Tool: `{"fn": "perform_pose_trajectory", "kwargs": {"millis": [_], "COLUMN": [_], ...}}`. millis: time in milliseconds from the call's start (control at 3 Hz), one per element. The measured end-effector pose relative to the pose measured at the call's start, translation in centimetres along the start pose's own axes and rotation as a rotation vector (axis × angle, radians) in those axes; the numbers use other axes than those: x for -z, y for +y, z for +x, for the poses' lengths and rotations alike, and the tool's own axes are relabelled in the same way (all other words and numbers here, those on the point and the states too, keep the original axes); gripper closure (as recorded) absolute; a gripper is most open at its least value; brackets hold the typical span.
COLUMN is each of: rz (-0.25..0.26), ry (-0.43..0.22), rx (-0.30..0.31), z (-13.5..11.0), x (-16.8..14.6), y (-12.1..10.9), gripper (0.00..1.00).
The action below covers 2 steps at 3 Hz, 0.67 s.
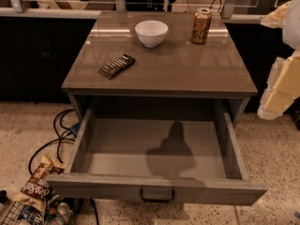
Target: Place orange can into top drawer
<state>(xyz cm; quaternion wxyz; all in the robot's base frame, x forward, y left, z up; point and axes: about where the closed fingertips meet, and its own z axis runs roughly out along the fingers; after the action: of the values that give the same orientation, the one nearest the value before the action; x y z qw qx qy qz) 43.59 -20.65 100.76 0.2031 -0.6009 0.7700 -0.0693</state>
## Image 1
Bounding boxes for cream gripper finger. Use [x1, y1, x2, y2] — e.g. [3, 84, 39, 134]
[257, 54, 300, 120]
[261, 2, 290, 28]

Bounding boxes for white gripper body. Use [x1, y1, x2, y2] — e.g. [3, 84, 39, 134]
[282, 0, 300, 50]

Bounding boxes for orange soda can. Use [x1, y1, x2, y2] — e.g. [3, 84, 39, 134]
[191, 7, 212, 44]

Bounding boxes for open grey top drawer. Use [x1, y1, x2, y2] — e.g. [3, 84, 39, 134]
[48, 112, 267, 205]

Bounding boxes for grey cabinet with glossy top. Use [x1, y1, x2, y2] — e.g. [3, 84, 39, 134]
[62, 12, 257, 121]

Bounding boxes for silver can in basket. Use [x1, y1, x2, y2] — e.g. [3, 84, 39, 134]
[56, 202, 71, 223]

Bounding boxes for white ceramic bowl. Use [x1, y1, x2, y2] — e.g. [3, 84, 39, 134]
[135, 21, 169, 48]

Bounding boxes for dark snack bar packet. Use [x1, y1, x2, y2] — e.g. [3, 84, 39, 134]
[98, 54, 135, 80]

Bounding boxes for brown chip bag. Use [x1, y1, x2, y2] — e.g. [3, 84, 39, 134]
[13, 155, 66, 212]

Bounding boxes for grey railing frame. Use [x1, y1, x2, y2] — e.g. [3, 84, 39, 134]
[0, 0, 300, 24]

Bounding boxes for black drawer handle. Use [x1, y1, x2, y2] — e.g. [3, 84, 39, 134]
[139, 188, 175, 203]

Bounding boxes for black floor cables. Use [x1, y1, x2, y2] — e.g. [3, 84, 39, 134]
[27, 109, 77, 175]

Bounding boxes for wire basket with snacks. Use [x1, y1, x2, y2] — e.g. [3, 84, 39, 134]
[1, 198, 83, 225]

